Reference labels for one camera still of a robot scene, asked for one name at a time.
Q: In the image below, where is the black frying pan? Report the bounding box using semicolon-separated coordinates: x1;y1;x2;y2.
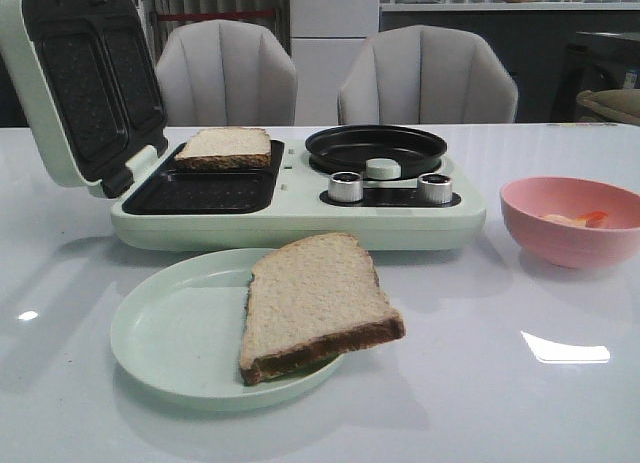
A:
305;125;447;179

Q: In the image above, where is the red barrier belt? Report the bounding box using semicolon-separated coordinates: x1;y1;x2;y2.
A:
155;8;279;22

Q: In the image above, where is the black washing machine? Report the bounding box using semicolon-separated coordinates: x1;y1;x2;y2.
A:
550;32;639;122

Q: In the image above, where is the green round plate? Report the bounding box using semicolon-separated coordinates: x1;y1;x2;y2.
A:
110;248;343;412

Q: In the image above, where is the orange shrimp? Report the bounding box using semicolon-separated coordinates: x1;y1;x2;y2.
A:
541;210;609;228

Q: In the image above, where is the dark counter cabinet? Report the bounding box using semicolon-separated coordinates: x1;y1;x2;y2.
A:
380;2;639;123

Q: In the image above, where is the white cabinet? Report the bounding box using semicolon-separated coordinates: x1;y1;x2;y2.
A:
289;0;379;126

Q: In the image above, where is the right silver knob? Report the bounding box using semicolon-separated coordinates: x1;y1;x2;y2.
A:
416;173;453;205

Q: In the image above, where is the grey chair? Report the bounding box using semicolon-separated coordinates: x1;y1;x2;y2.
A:
337;25;519;125
156;20;298;126

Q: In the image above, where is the pink bowl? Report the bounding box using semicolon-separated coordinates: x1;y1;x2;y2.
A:
500;176;639;269

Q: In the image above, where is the silver knob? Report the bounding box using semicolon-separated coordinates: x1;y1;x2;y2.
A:
416;173;453;205
327;171;364;203

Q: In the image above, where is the green breakfast maker lid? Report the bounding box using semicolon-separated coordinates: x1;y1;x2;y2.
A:
1;0;168;198

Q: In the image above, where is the bread slice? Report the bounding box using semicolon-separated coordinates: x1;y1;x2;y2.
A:
239;233;405;385
174;127;271;170

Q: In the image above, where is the grey curtain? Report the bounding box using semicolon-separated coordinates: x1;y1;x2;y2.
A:
142;0;290;58

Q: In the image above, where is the left silver knob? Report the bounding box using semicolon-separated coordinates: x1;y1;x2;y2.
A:
327;171;364;203

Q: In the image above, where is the left grey chair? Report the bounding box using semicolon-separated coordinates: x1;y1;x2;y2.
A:
156;20;298;126

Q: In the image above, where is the right grey chair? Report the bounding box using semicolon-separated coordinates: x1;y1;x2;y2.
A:
337;25;519;125

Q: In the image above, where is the green breakfast maker base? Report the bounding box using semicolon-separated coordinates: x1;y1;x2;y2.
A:
111;139;486;251

